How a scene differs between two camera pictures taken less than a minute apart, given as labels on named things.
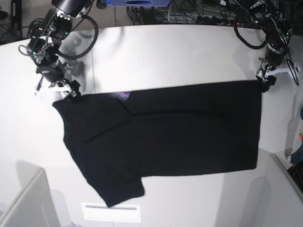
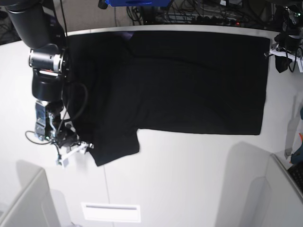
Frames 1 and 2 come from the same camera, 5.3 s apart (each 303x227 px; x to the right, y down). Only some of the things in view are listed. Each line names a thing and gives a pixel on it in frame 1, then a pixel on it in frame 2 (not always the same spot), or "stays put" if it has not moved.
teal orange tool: (297, 157) stays put
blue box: (140, 3) stays put
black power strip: (214, 20) stays put
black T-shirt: (117, 138) → (121, 82)
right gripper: (266, 70) → (282, 62)
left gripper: (54, 74) → (68, 144)
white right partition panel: (276, 200) stays put
